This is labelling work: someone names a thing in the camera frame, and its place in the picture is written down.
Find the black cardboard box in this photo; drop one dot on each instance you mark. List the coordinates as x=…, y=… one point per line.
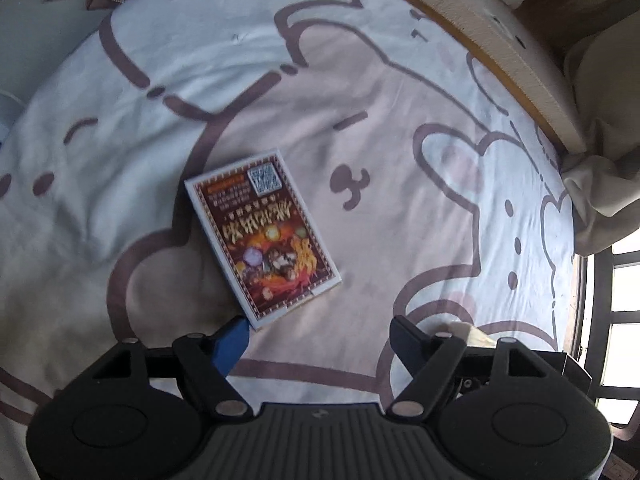
x=575, y=367

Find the cartoon printed bedsheet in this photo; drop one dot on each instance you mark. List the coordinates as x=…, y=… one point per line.
x=350, y=85

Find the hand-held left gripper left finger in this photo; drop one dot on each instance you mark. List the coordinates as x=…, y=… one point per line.
x=232, y=343

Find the black window railing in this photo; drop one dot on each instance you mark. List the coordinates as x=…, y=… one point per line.
x=597, y=310

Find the red card box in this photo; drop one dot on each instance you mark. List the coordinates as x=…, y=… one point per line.
x=260, y=240

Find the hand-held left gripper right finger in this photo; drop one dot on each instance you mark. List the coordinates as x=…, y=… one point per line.
x=407, y=343

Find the beige curtain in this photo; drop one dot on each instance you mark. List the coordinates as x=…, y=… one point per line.
x=600, y=185

